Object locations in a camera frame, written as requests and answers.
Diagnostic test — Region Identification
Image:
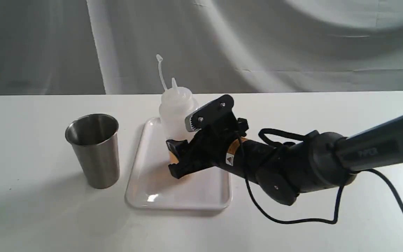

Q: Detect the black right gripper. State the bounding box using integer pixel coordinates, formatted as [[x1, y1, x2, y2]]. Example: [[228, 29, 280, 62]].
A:
[[166, 119, 254, 179]]

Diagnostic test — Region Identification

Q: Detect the squeeze bottle with amber liquid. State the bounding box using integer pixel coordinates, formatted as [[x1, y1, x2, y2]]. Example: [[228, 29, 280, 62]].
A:
[[156, 54, 200, 179]]

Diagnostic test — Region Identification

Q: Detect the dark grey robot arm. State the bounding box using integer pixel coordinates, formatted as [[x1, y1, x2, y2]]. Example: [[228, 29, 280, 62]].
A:
[[166, 105, 403, 206]]

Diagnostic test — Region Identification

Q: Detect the stainless steel cup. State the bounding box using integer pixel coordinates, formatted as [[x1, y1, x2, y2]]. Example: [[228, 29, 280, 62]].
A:
[[65, 113, 120, 189]]

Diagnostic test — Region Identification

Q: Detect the white rectangular plastic tray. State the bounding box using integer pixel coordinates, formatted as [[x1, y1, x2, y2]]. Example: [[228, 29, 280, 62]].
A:
[[125, 117, 233, 211]]

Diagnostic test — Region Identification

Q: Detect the grey cloth backdrop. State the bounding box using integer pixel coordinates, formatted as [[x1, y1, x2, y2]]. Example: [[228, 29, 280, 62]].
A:
[[0, 0, 403, 95]]

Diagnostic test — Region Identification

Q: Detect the wrist camera with black bracket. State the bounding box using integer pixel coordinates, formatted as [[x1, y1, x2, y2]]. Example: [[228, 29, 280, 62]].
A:
[[184, 94, 239, 134]]

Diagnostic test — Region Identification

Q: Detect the black camera cable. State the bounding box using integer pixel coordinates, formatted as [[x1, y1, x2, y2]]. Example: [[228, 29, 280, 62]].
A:
[[238, 119, 403, 246]]

